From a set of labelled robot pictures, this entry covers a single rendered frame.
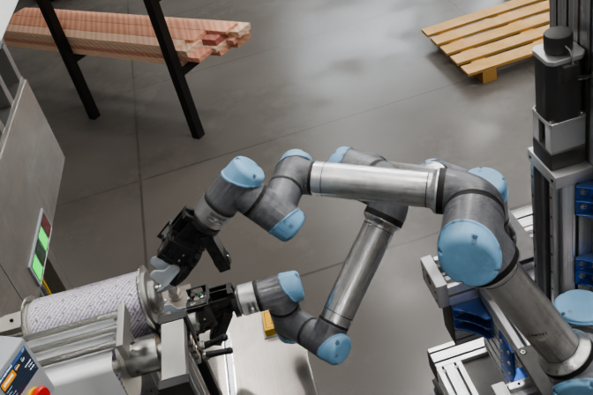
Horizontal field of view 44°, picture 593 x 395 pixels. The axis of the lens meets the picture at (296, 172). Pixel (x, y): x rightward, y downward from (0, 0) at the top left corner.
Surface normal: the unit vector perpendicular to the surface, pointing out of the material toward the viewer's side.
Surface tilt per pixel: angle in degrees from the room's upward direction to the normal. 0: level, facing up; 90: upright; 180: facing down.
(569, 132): 90
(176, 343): 0
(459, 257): 83
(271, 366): 0
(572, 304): 8
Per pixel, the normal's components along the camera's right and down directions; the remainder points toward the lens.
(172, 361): -0.22, -0.79
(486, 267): -0.35, 0.52
